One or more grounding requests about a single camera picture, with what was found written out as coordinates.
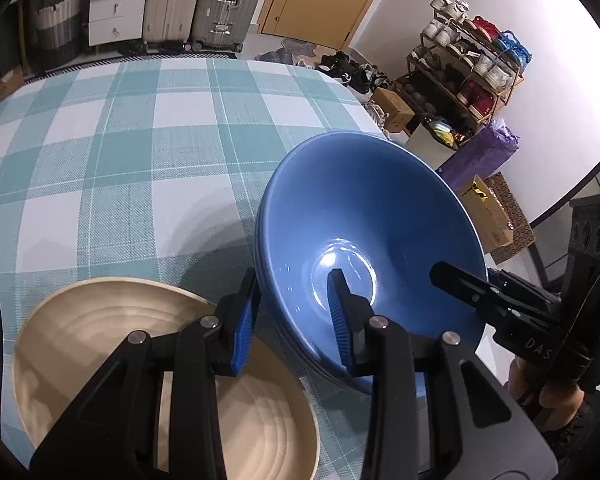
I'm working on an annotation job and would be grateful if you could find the teal plaid tablecloth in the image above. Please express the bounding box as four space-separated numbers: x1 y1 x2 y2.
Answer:
0 55 432 480

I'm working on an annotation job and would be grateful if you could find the open cardboard box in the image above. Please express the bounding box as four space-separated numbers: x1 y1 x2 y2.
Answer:
460 176 514 254

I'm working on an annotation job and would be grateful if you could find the white trash bin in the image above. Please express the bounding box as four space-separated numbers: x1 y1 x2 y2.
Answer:
405 124 455 170

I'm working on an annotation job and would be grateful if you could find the silver aluminium suitcase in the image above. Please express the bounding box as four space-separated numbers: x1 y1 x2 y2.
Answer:
189 0 258 53

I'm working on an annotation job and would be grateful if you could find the wooden shoe rack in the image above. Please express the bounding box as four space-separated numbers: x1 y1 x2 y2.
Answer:
396 0 532 150

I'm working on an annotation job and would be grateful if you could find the person's right hand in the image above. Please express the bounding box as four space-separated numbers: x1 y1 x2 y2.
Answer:
506 356 585 431

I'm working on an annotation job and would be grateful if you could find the woven laundry basket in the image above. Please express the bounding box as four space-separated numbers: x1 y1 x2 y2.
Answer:
33 0 82 70

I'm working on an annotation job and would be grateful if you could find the small brown cardboard box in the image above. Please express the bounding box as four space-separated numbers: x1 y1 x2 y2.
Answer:
372 88 416 133

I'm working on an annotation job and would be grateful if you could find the cream plate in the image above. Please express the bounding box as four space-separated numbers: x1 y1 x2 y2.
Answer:
11 276 322 480

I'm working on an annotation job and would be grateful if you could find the purple rolled mat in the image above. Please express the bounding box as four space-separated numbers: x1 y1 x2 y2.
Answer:
437 119 519 191

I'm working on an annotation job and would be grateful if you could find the small cardboard box by rug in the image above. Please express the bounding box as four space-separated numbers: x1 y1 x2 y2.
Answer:
0 65 24 101

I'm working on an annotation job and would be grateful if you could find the blue bowl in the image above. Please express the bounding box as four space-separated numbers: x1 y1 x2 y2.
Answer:
254 131 486 393

